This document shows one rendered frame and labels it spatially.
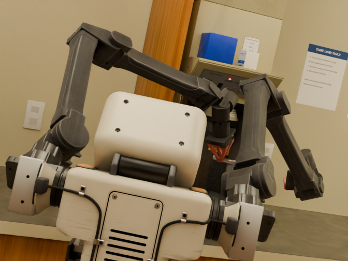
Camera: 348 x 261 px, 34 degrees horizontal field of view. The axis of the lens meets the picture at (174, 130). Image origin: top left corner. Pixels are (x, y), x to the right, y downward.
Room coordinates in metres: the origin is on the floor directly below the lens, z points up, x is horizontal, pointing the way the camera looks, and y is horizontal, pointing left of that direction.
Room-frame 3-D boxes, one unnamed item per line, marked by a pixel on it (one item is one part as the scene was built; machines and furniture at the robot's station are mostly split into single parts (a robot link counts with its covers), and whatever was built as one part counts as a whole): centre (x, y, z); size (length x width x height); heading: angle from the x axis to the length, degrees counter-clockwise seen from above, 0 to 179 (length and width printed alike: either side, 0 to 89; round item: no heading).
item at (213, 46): (1.96, -0.09, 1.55); 0.10 x 0.10 x 0.09; 17
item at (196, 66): (1.98, -0.17, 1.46); 0.32 x 0.12 x 0.10; 107
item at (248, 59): (1.99, -0.20, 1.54); 0.05 x 0.05 x 0.06; 21
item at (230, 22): (2.16, -0.11, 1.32); 0.32 x 0.25 x 0.77; 107
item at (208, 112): (1.91, -0.14, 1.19); 0.30 x 0.01 x 0.40; 62
